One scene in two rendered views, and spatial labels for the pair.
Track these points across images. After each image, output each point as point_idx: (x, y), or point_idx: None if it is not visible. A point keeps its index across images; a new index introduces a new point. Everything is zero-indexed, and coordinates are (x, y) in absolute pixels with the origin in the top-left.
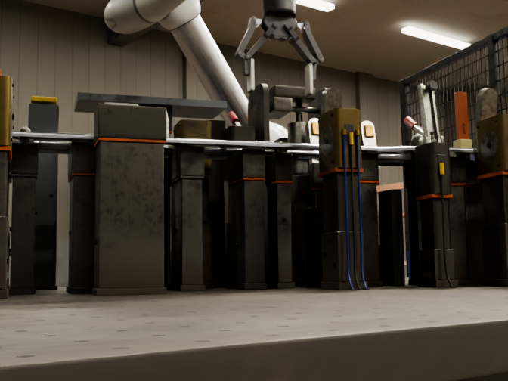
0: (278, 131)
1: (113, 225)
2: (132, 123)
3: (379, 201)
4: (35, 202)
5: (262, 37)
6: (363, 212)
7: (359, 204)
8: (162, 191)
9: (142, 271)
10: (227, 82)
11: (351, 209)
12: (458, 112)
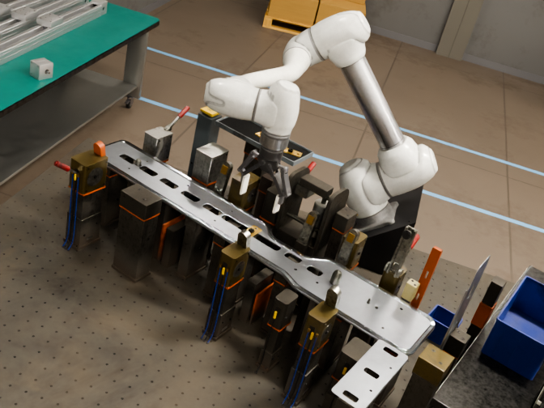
0: (413, 160)
1: (121, 244)
2: (132, 206)
3: None
4: (192, 166)
5: (253, 166)
6: (271, 295)
7: (219, 303)
8: (140, 241)
9: (128, 268)
10: (371, 115)
11: (219, 302)
12: (427, 261)
